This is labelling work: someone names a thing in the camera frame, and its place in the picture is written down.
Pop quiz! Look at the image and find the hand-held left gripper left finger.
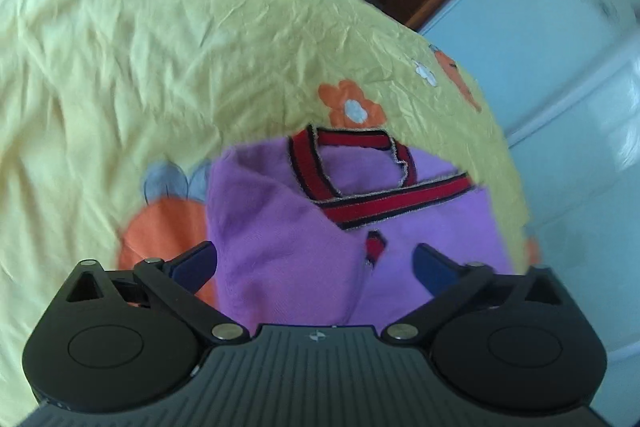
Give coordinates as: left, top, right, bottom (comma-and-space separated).
65, 241, 248, 345

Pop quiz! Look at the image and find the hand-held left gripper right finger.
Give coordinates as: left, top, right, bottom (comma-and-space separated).
382, 243, 566, 343

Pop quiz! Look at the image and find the purple sweater with red collar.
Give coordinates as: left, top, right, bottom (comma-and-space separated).
205, 124, 518, 329

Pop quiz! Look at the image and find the white wardrobe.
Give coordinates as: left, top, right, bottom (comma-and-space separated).
419, 0, 640, 408

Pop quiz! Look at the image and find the yellow printed blanket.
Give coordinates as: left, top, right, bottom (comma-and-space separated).
0, 0, 543, 425

